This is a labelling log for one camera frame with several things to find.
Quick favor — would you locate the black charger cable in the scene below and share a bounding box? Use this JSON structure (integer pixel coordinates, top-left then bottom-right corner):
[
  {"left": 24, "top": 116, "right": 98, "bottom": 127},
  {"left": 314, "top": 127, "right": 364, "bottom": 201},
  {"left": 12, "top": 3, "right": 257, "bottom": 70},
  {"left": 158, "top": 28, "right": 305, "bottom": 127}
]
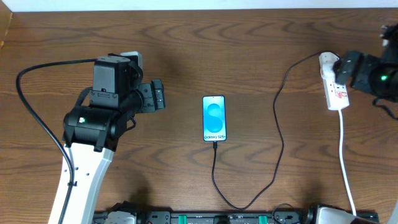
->
[{"left": 211, "top": 51, "right": 341, "bottom": 211}]

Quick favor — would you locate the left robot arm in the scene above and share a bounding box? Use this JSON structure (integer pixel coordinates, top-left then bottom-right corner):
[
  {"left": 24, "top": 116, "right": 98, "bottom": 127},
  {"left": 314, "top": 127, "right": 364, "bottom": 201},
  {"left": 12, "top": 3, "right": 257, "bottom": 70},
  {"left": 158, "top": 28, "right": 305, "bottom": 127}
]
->
[{"left": 49, "top": 52, "right": 165, "bottom": 223}]

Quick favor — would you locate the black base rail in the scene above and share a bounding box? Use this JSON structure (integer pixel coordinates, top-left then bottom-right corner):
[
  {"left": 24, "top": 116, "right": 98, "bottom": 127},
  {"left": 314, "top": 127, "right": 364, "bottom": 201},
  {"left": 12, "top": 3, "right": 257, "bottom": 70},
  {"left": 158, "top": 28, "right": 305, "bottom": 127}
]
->
[{"left": 93, "top": 202, "right": 380, "bottom": 224}]

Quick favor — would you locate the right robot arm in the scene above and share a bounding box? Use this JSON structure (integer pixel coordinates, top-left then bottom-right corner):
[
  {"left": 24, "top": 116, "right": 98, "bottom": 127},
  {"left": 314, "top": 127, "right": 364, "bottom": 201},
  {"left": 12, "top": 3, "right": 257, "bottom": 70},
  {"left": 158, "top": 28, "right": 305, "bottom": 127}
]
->
[{"left": 305, "top": 25, "right": 397, "bottom": 224}]

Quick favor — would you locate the blue screen smartphone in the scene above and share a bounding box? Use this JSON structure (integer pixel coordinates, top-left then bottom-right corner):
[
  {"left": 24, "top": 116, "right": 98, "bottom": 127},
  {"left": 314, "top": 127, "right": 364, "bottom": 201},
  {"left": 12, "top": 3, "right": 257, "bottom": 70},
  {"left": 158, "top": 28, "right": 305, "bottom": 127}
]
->
[{"left": 202, "top": 95, "right": 227, "bottom": 142}]

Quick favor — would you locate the black left camera cable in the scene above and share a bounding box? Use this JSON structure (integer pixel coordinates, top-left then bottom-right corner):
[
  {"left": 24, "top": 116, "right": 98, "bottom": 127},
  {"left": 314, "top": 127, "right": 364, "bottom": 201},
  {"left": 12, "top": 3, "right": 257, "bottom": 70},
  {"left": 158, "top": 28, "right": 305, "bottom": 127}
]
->
[{"left": 15, "top": 58, "right": 99, "bottom": 224}]

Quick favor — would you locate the white power strip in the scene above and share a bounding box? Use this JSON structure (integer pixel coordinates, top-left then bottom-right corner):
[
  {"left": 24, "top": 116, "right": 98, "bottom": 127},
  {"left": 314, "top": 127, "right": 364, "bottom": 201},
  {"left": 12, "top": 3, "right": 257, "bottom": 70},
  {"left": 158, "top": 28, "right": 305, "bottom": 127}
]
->
[{"left": 319, "top": 52, "right": 350, "bottom": 111}]

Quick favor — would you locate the white USB charger adapter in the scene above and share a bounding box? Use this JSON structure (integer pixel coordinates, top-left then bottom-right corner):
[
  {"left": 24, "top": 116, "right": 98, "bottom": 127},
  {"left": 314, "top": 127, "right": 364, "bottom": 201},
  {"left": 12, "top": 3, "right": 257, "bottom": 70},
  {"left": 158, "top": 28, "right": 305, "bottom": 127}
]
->
[{"left": 318, "top": 52, "right": 340, "bottom": 80}]

